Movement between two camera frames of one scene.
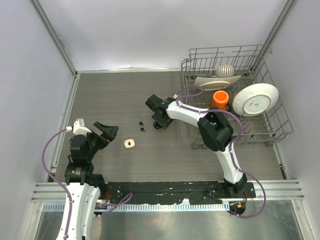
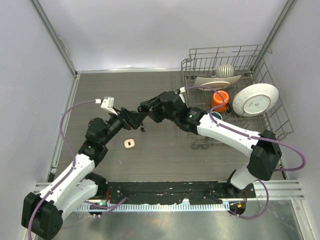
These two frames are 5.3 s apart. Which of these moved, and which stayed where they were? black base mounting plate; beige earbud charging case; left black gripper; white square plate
Moved: left black gripper
Stayed: beige earbud charging case; black base mounting plate; white square plate
